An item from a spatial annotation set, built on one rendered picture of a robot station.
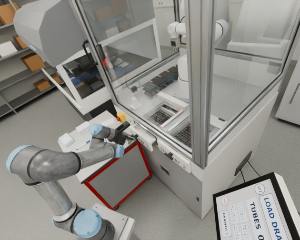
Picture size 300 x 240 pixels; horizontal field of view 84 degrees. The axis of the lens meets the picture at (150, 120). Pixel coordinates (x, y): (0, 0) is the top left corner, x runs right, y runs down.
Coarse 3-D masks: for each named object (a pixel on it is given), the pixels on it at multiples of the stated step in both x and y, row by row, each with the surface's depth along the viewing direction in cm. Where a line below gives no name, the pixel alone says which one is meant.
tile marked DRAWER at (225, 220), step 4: (220, 212) 73; (224, 212) 71; (220, 216) 72; (224, 216) 71; (228, 216) 69; (220, 220) 71; (224, 220) 70; (228, 220) 68; (224, 224) 69; (228, 224) 67; (224, 228) 68; (228, 228) 67; (224, 232) 67; (228, 232) 66; (224, 236) 67; (228, 236) 65
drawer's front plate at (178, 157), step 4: (160, 140) 117; (160, 144) 117; (164, 144) 114; (160, 148) 122; (164, 148) 116; (168, 148) 111; (164, 152) 121; (168, 152) 115; (172, 152) 109; (176, 152) 108; (172, 156) 113; (176, 156) 108; (180, 156) 105; (180, 160) 106; (184, 160) 102; (180, 164) 110; (184, 164) 105; (188, 164) 100; (188, 168) 104; (188, 172) 108
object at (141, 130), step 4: (136, 124) 140; (136, 128) 142; (140, 128) 144; (140, 132) 140; (144, 132) 139; (148, 132) 138; (144, 136) 136; (148, 136) 135; (152, 140) 123; (152, 144) 125
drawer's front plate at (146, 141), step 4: (128, 128) 139; (132, 128) 132; (132, 132) 136; (136, 132) 128; (140, 136) 125; (144, 140) 123; (148, 140) 120; (144, 144) 129; (148, 144) 122; (148, 148) 127; (152, 148) 124
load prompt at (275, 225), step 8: (264, 200) 59; (272, 200) 57; (264, 208) 58; (272, 208) 56; (264, 216) 57; (272, 216) 55; (272, 224) 54; (280, 224) 52; (272, 232) 53; (280, 232) 51
